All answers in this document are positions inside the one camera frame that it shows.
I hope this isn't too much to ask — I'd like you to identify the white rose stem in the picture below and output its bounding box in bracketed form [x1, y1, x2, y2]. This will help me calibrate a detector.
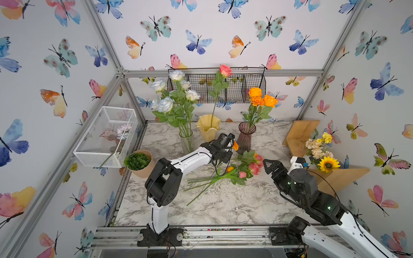
[169, 70, 185, 82]
[185, 90, 201, 102]
[150, 97, 174, 113]
[149, 80, 167, 93]
[180, 80, 191, 91]

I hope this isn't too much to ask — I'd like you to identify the sunflower bouquet in white vase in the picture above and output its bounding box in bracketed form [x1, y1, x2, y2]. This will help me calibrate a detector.
[305, 132, 341, 173]

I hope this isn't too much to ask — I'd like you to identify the orange flower front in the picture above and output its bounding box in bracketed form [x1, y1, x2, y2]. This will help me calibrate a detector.
[250, 96, 265, 107]

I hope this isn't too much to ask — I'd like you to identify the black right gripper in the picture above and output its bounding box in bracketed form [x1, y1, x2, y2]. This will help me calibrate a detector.
[264, 158, 306, 210]

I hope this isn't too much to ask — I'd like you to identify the small orange marigold flower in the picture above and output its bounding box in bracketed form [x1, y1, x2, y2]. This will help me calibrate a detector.
[232, 142, 239, 151]

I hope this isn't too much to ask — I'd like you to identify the purple ribbed glass vase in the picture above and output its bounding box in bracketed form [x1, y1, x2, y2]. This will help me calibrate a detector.
[236, 121, 256, 154]

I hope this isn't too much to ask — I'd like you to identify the wooden corner shelf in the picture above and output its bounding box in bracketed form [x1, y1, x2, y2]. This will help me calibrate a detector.
[282, 120, 370, 196]

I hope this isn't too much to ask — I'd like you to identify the orange artificial flower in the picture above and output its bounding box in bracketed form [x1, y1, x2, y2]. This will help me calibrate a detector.
[257, 95, 278, 121]

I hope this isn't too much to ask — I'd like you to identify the metal base rail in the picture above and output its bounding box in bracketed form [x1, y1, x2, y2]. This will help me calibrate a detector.
[91, 224, 304, 250]

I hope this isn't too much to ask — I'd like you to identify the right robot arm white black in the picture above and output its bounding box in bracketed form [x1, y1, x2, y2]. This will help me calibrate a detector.
[263, 157, 395, 258]

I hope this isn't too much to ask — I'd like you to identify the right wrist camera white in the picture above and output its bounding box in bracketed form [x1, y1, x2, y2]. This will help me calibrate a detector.
[288, 157, 309, 174]

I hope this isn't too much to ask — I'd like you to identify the black wire wall basket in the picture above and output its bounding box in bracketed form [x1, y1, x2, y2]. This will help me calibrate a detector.
[181, 67, 266, 105]

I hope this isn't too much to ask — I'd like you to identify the pink artificial rose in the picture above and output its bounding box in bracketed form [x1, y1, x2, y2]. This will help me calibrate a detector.
[208, 64, 233, 128]

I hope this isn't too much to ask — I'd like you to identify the clear glass vase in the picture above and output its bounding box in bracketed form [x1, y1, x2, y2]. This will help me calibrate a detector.
[179, 130, 195, 155]

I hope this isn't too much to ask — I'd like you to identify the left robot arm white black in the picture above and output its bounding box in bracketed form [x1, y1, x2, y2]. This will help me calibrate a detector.
[145, 133, 235, 237]

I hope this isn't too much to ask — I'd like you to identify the potted green succulent plant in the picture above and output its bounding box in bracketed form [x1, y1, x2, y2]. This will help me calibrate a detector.
[124, 149, 155, 178]

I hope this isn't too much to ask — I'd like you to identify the yellow ruffled vase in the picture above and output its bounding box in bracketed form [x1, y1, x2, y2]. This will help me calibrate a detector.
[196, 114, 222, 142]

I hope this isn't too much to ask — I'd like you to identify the pile of green flower stems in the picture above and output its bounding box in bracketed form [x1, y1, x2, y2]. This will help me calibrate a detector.
[185, 150, 260, 206]

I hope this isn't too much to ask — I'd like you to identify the white mesh wall basket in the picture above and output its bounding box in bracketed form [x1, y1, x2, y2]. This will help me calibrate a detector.
[73, 106, 138, 168]

